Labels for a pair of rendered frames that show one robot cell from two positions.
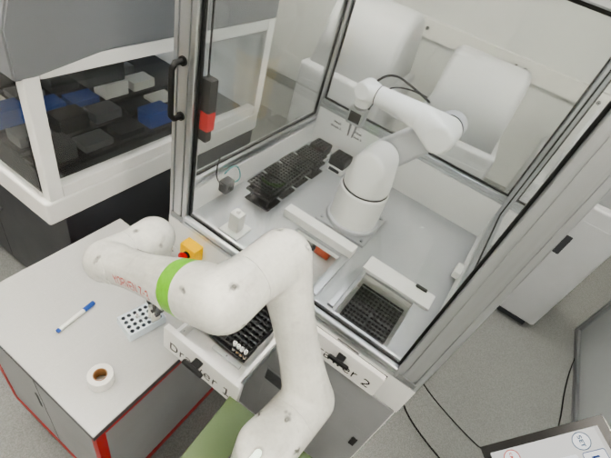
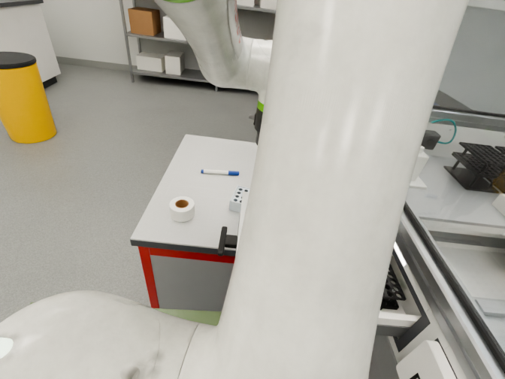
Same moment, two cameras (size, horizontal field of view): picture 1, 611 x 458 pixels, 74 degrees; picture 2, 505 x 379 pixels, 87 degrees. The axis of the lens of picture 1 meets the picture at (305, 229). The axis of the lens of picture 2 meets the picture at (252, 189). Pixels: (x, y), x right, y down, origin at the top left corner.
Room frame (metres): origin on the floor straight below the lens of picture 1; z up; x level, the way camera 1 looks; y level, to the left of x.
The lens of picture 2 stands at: (0.43, -0.18, 1.32)
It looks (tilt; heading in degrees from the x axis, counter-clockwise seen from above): 37 degrees down; 66
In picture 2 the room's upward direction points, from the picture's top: 8 degrees clockwise
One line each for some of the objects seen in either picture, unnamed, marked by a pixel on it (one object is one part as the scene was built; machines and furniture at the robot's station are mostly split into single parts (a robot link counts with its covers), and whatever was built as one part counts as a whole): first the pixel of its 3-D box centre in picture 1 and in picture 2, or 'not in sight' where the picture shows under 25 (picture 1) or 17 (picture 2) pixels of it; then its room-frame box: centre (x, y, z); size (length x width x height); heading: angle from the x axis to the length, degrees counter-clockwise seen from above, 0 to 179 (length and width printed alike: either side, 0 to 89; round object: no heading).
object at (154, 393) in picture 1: (116, 360); (237, 250); (0.72, 0.54, 0.38); 0.62 x 0.58 x 0.76; 69
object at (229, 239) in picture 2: (195, 365); (228, 241); (0.54, 0.17, 0.91); 0.07 x 0.04 x 0.01; 69
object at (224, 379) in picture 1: (201, 363); (240, 252); (0.57, 0.16, 0.87); 0.29 x 0.02 x 0.11; 69
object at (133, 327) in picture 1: (142, 320); (252, 201); (0.69, 0.41, 0.78); 0.12 x 0.08 x 0.04; 147
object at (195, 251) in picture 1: (190, 252); not in sight; (0.96, 0.37, 0.88); 0.07 x 0.05 x 0.07; 69
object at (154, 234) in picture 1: (151, 242); (278, 77); (0.70, 0.38, 1.17); 0.13 x 0.11 x 0.14; 154
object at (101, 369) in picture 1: (100, 377); (182, 208); (0.48, 0.42, 0.78); 0.07 x 0.07 x 0.04
